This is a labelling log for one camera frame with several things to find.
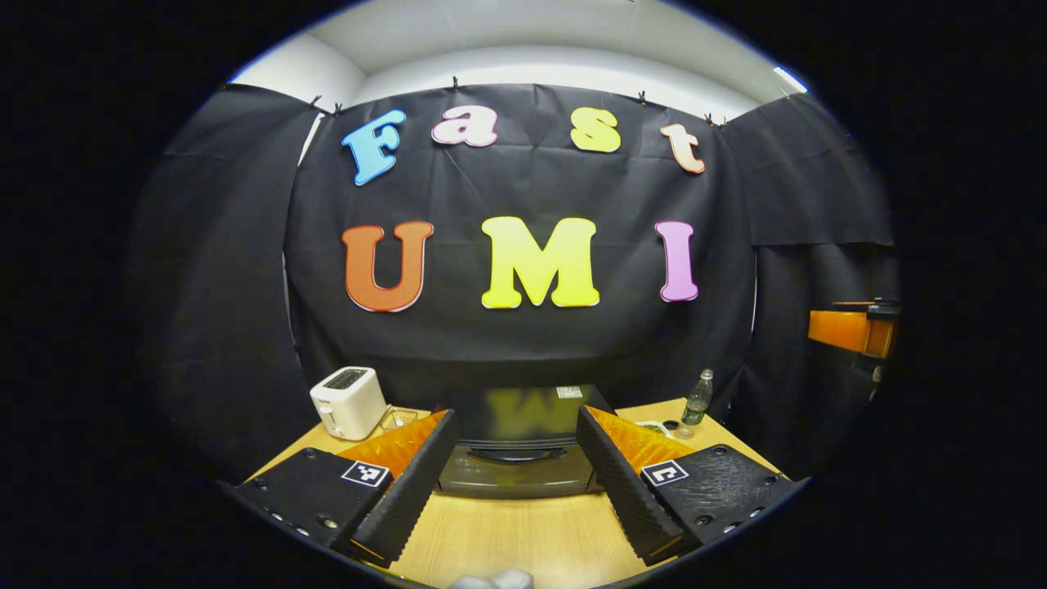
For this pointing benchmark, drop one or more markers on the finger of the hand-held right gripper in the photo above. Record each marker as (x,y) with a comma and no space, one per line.
(883,309)
(838,330)

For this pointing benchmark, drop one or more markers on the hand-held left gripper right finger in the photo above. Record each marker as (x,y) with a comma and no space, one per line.
(622,491)

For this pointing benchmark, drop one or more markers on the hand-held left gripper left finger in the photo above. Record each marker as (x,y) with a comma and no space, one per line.
(415,491)

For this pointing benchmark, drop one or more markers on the black electric oven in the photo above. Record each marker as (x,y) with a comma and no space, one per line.
(523,474)

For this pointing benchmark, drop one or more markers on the white divided condiment tray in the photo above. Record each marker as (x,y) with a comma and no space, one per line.
(653,426)

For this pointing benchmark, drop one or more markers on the white toaster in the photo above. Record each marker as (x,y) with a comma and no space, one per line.
(348,405)

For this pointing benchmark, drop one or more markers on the clear plastic water bottle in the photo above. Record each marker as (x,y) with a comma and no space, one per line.
(698,401)

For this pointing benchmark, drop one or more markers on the black backdrop cloth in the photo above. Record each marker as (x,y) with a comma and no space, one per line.
(491,343)

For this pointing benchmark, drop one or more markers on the ceiling light panel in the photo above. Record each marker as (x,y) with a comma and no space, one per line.
(790,79)

